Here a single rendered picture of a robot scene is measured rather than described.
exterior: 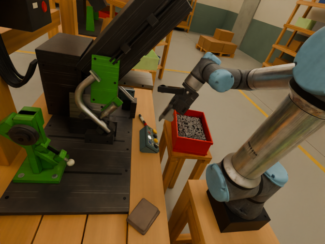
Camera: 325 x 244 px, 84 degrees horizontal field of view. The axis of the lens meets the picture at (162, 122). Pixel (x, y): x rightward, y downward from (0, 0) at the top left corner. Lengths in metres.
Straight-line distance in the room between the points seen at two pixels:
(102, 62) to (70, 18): 0.82
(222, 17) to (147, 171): 10.49
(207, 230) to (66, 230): 0.50
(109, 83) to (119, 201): 0.49
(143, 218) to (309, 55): 0.62
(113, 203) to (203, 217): 0.37
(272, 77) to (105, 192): 0.69
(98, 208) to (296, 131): 0.63
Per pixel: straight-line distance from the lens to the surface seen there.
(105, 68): 0.84
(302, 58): 0.40
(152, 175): 0.82
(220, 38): 7.30
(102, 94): 0.86
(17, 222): 0.79
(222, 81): 0.66
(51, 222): 0.76
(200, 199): 0.88
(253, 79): 0.70
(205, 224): 0.84
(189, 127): 1.17
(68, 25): 1.63
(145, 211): 0.70
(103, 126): 0.88
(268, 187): 0.68
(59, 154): 0.76
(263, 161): 0.50
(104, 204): 0.74
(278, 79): 0.64
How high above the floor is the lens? 1.55
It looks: 36 degrees down
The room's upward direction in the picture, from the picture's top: 15 degrees clockwise
